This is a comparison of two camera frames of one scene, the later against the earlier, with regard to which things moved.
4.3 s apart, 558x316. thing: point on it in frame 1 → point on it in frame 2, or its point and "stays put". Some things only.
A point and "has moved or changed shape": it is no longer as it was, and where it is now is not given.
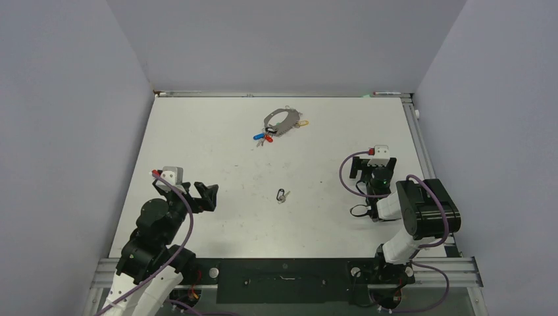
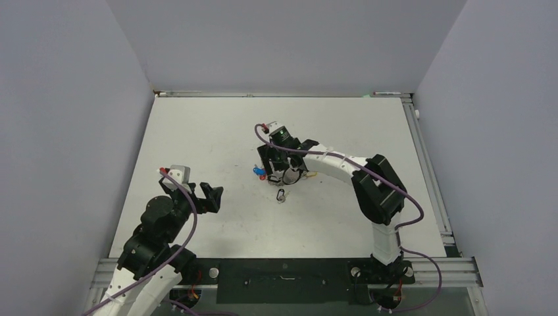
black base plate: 296,280 stays put
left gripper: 207,193 stays put
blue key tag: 258,136 has moved or changed shape
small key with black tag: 280,197 stays put
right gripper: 360,164 → 268,154
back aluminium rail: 270,93 stays put
